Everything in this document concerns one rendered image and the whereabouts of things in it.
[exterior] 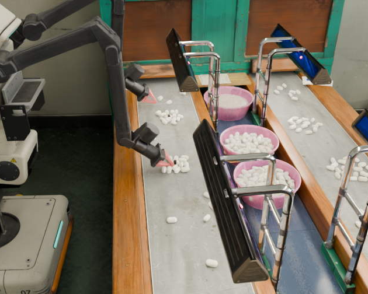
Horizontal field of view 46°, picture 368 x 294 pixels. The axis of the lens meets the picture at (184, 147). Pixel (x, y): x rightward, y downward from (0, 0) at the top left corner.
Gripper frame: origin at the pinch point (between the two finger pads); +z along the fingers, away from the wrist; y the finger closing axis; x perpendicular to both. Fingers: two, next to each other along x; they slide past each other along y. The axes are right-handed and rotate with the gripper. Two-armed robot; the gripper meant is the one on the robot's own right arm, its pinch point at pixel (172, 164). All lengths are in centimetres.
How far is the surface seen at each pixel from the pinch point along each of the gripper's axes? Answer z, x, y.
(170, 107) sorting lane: 6, -3, 55
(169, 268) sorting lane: -4, 6, -54
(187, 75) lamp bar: -16.5, -32.0, 10.7
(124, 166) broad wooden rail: -15.3, 12.2, 0.5
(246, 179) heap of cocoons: 23.0, -17.7, -12.6
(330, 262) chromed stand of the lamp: 40, -26, -55
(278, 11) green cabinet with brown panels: 31, -74, 88
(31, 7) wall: -73, 33, 174
